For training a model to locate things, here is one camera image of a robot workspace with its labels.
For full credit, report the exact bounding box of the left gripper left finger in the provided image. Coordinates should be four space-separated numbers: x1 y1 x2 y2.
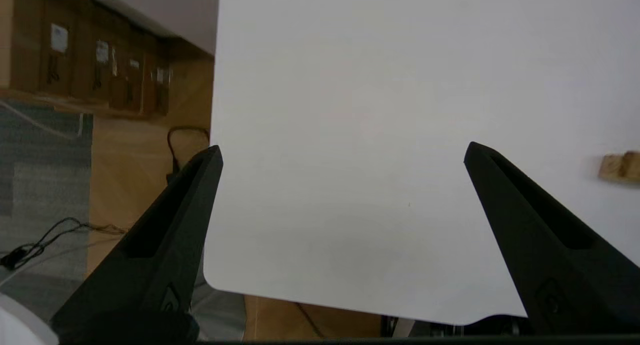
50 145 224 337

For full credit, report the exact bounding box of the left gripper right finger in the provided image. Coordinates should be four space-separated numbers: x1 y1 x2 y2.
463 141 640 336

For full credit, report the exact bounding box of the arched wooden building block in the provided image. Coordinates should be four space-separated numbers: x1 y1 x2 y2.
598 154 626 182

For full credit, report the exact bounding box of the rectangular wooden building block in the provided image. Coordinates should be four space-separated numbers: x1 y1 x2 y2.
621 151 640 184

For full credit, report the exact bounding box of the white rounded robot base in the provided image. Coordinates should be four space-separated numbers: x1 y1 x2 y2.
0 294 60 345

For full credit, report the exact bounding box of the brown cardboard box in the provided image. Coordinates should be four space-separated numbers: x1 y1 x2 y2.
9 0 45 93
122 35 172 119
42 0 85 100
82 10 125 109

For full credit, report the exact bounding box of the black looped floor cable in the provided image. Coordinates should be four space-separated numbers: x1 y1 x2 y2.
166 126 211 182

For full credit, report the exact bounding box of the thin black floor cable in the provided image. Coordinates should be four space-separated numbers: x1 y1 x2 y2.
0 216 127 272
295 302 327 340

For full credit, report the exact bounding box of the thin white floor cable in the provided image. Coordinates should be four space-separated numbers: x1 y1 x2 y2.
0 101 84 140

